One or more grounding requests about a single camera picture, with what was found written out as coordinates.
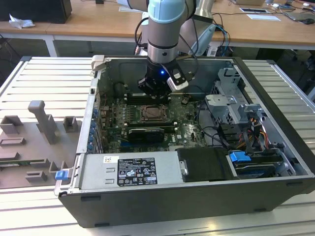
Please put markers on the silver perforated drive cage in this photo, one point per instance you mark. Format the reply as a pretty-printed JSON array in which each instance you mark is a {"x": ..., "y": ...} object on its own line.
[{"x": 221, "y": 100}]

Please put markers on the white printed paper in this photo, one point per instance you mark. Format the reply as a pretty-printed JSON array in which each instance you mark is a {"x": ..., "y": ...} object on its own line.
[{"x": 128, "y": 9}]

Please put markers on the hard disk in blue carrier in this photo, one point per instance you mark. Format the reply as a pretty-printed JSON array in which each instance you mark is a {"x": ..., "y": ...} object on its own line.
[{"x": 238, "y": 156}]

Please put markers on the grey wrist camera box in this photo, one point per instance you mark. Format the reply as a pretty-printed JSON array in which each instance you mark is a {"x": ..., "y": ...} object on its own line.
[{"x": 142, "y": 84}]

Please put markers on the green RAM stick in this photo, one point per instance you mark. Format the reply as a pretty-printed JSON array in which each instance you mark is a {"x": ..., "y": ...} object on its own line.
[{"x": 14, "y": 162}]

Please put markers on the silver power supply with label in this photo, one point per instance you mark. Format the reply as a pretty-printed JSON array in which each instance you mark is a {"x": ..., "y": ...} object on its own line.
[{"x": 96, "y": 172}]

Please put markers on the black plastic shroud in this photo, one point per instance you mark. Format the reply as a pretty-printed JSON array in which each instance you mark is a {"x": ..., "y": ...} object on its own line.
[{"x": 204, "y": 164}]

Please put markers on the white computer mouse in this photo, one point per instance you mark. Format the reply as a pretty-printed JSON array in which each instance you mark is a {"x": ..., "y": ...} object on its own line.
[{"x": 306, "y": 4}]

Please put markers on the white crumpled paper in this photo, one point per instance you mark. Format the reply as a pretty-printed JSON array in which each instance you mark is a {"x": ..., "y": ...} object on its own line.
[{"x": 22, "y": 23}]

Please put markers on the black RAM slot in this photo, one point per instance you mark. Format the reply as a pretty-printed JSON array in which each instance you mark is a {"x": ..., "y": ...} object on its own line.
[
  {"x": 134, "y": 98},
  {"x": 169, "y": 127},
  {"x": 134, "y": 102},
  {"x": 157, "y": 123}
]

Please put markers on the wooden desk with white legs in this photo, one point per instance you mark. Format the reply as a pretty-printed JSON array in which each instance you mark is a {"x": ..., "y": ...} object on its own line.
[
  {"x": 258, "y": 32},
  {"x": 81, "y": 22}
]

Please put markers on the black graphics card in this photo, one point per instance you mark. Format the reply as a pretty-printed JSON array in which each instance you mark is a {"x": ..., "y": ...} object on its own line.
[{"x": 145, "y": 135}]

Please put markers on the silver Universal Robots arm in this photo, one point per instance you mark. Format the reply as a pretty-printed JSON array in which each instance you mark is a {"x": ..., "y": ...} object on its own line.
[{"x": 163, "y": 32}]

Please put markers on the pale blue teach pendant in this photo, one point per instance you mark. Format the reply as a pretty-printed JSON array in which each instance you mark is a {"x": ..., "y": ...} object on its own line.
[{"x": 205, "y": 37}]

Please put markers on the brown cardboard box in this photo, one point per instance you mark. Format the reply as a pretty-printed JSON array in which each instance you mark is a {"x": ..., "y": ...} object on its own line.
[{"x": 248, "y": 2}]

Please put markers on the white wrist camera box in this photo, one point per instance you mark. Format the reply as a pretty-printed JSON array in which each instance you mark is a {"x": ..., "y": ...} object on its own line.
[{"x": 178, "y": 82}]

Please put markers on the CPU socket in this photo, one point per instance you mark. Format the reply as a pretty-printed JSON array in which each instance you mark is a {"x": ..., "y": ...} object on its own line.
[{"x": 142, "y": 121}]

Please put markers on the green motherboard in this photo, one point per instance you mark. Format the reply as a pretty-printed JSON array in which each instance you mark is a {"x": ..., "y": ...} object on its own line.
[{"x": 187, "y": 130}]

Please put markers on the black computer box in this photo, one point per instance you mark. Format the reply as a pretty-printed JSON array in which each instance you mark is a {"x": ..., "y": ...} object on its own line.
[{"x": 37, "y": 9}]

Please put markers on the black and white tablet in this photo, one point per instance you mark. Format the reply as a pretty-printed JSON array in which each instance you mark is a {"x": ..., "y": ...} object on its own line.
[{"x": 254, "y": 10}]

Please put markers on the blue case latch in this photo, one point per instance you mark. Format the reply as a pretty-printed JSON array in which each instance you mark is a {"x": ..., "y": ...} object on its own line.
[{"x": 61, "y": 175}]

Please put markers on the grey plastic case latch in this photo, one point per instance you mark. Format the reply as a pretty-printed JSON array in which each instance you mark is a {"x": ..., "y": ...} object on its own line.
[{"x": 97, "y": 62}]

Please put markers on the grey parts rack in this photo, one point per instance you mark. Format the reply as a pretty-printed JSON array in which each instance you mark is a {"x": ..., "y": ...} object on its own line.
[{"x": 29, "y": 147}]

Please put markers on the black and silver PC case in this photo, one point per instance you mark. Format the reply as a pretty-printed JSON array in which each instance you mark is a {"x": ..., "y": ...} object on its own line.
[{"x": 172, "y": 209}]

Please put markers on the grey laptop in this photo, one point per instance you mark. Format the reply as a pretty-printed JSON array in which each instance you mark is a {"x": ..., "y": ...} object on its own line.
[{"x": 299, "y": 16}]

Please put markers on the black computer mouse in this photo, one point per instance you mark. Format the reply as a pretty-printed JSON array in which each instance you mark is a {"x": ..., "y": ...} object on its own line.
[{"x": 306, "y": 21}]

